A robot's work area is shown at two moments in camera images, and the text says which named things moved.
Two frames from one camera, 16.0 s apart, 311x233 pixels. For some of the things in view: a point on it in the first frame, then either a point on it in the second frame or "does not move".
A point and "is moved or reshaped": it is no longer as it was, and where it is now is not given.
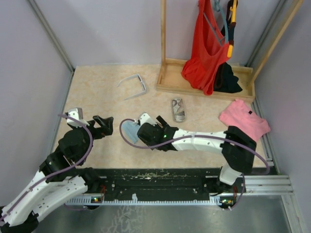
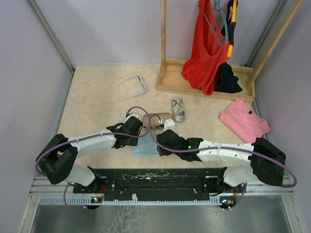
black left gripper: [108, 129] → [133, 142]
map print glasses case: [178, 108] does not move
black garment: [224, 80] does not move
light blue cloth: [130, 128] is moved or reshaped
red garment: [210, 49] does not move
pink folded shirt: [240, 115] does not move
